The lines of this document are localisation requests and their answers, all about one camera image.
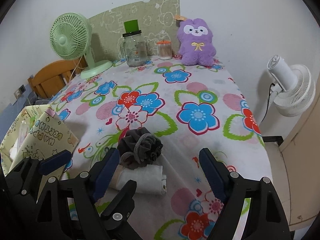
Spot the white cloth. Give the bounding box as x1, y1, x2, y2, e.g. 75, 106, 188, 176
109, 164, 167, 195

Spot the dark grey knitted cloth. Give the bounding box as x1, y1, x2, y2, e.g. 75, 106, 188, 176
117, 127, 163, 170

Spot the yellow cartoon fabric storage box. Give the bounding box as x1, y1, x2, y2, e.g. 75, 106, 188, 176
1, 105, 79, 175

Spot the beige wooden door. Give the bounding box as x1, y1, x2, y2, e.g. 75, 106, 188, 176
279, 81, 319, 231

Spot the white standing fan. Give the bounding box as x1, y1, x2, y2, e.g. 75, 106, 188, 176
267, 55, 316, 117

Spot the green desk fan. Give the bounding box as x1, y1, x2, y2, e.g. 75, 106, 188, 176
50, 12, 112, 79

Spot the floral tablecloth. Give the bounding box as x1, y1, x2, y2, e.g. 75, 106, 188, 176
50, 57, 272, 239

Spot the glass mug jar green lid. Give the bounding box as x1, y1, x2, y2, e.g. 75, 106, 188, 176
119, 20, 148, 67

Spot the cotton swab jar orange lid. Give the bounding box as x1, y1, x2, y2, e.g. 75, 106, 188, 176
157, 40, 172, 60

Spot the green patterned backboard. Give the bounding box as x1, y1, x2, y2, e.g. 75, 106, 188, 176
88, 0, 180, 62

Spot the purple plush bunny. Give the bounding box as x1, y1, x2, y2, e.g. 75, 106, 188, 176
177, 18, 216, 66

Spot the wall power socket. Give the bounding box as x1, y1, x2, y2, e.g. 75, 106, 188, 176
14, 85, 26, 99

